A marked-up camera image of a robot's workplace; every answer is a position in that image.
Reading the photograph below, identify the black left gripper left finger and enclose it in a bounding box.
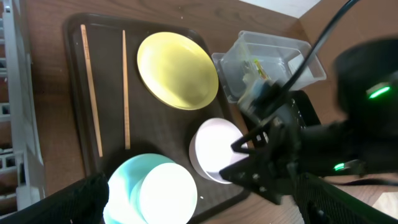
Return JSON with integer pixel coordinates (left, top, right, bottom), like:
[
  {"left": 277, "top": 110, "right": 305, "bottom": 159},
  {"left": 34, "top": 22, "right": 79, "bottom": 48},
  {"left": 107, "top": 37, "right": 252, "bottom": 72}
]
[{"left": 1, "top": 173, "right": 109, "bottom": 224}]

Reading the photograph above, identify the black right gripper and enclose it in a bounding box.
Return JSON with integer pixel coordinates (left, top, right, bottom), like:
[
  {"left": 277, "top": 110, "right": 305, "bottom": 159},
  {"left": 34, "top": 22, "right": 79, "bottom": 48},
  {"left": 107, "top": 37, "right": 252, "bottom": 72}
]
[{"left": 219, "top": 123, "right": 351, "bottom": 205}]

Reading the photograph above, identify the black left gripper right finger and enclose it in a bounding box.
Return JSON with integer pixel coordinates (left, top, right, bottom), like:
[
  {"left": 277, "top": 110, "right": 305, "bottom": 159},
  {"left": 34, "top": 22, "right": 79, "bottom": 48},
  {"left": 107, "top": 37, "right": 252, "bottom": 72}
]
[{"left": 295, "top": 174, "right": 397, "bottom": 224}]

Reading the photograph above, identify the pink white bowl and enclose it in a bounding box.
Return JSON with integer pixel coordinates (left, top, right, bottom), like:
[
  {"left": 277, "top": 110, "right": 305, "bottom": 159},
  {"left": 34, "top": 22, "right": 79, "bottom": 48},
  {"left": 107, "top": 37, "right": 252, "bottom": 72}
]
[{"left": 189, "top": 118, "right": 248, "bottom": 184}]

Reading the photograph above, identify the green orange snack wrapper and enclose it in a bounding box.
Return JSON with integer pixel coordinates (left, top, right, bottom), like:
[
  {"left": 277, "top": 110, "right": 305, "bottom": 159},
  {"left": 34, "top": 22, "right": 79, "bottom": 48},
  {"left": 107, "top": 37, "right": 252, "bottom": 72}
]
[{"left": 254, "top": 59, "right": 270, "bottom": 80}]

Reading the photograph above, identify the wooden chopstick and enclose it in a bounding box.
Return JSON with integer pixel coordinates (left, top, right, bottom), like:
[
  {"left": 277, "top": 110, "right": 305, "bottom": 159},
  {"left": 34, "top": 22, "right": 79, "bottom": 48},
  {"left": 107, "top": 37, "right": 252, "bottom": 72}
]
[
  {"left": 122, "top": 30, "right": 131, "bottom": 150},
  {"left": 80, "top": 24, "right": 103, "bottom": 157}
]

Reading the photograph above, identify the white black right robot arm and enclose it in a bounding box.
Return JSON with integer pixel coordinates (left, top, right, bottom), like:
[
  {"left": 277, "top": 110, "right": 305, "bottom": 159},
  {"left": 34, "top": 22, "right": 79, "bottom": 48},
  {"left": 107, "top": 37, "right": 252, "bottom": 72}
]
[{"left": 220, "top": 39, "right": 397, "bottom": 204}]

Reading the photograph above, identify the black rectangular waste tray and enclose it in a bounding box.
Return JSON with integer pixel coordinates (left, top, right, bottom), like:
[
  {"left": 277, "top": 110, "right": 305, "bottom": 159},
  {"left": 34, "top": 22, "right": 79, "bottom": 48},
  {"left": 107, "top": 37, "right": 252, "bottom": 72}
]
[{"left": 242, "top": 90, "right": 322, "bottom": 150}]

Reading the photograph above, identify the clear plastic waste bin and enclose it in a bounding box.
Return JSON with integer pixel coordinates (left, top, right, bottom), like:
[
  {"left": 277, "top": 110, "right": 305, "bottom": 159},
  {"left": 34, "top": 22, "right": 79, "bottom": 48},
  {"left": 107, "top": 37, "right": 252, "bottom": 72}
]
[{"left": 211, "top": 30, "right": 312, "bottom": 103}]

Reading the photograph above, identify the light blue bowl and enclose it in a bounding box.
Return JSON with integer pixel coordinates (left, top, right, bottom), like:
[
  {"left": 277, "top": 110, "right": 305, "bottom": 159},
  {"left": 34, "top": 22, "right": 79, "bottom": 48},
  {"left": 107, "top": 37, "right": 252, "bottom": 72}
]
[{"left": 103, "top": 154, "right": 198, "bottom": 224}]

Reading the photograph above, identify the grey plastic dish rack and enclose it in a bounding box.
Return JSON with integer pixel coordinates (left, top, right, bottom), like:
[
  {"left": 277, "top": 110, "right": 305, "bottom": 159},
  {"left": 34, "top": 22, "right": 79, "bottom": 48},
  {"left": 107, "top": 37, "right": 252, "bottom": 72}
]
[{"left": 1, "top": 0, "right": 46, "bottom": 212}]

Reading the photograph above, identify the yellow round plate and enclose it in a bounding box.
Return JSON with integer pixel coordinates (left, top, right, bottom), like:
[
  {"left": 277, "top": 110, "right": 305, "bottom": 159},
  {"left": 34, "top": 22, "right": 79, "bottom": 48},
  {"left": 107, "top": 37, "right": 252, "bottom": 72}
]
[{"left": 136, "top": 32, "right": 219, "bottom": 110}]

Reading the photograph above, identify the dark brown serving tray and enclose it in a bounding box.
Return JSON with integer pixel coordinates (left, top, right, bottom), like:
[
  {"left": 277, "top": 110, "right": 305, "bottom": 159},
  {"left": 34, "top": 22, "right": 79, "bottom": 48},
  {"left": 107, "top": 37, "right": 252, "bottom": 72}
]
[{"left": 63, "top": 12, "right": 249, "bottom": 223}]

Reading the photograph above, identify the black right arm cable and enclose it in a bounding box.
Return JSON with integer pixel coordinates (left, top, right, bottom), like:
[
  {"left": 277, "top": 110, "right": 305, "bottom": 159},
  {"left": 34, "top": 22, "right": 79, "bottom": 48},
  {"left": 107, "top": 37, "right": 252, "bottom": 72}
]
[{"left": 248, "top": 0, "right": 363, "bottom": 131}]

